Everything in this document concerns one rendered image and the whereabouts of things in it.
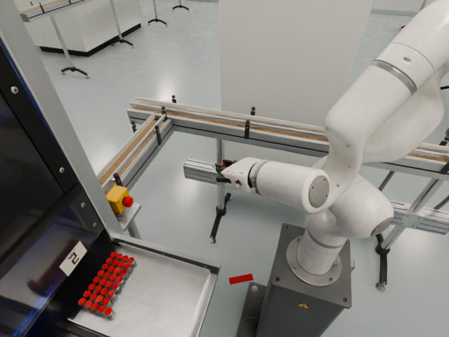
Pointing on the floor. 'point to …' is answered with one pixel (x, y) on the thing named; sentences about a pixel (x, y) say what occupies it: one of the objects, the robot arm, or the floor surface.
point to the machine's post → (53, 112)
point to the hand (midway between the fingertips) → (224, 167)
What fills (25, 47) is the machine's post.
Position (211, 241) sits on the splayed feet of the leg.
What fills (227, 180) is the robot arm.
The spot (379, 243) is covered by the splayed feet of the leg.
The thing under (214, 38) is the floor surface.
